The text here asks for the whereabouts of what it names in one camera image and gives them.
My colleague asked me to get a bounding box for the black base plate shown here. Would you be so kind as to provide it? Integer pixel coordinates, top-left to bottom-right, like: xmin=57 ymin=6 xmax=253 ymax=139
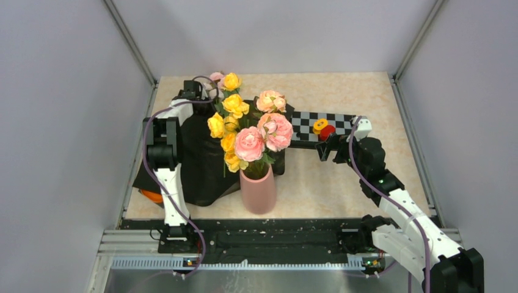
xmin=120 ymin=218 xmax=386 ymax=265

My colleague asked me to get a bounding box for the yellow toy block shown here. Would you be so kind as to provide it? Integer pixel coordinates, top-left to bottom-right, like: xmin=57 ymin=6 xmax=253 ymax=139
xmin=312 ymin=118 xmax=328 ymax=135

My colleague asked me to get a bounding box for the orange ring toy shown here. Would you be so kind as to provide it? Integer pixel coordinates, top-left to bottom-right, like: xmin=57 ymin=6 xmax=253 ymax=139
xmin=139 ymin=189 xmax=163 ymax=204

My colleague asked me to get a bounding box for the peach rose stem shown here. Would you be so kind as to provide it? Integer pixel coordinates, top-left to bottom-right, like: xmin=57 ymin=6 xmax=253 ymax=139
xmin=255 ymin=90 xmax=294 ymax=153

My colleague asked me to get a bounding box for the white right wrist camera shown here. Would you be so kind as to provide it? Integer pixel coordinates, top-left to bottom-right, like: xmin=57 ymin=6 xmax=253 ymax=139
xmin=346 ymin=116 xmax=372 ymax=142

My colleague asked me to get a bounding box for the red toy block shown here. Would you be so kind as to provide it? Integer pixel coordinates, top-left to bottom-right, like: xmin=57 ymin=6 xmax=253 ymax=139
xmin=318 ymin=125 xmax=335 ymax=142

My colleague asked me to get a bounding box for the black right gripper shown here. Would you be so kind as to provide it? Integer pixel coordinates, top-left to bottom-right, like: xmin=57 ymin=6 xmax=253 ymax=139
xmin=316 ymin=131 xmax=367 ymax=178

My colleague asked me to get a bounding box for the pink vase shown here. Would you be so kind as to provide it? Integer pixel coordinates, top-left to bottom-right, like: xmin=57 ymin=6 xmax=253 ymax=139
xmin=239 ymin=165 xmax=277 ymax=215

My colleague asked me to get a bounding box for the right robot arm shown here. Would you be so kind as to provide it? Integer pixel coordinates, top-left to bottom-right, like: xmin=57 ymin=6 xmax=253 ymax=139
xmin=316 ymin=134 xmax=484 ymax=292

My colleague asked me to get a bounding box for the aluminium frame rail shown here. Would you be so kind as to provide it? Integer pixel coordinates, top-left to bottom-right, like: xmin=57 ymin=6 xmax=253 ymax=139
xmin=101 ymin=0 xmax=159 ymax=88

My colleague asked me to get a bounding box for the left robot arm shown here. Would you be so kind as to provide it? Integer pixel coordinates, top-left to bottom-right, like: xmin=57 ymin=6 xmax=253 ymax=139
xmin=142 ymin=79 xmax=206 ymax=252

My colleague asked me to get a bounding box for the black white chessboard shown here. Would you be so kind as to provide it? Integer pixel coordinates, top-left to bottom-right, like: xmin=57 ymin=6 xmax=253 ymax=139
xmin=290 ymin=111 xmax=356 ymax=149

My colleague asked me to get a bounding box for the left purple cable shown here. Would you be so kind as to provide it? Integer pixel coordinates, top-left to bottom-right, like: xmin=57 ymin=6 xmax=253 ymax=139
xmin=141 ymin=75 xmax=221 ymax=279

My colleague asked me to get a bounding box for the black wrapping sheet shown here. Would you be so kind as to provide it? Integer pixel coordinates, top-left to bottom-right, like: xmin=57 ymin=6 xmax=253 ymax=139
xmin=134 ymin=96 xmax=293 ymax=206

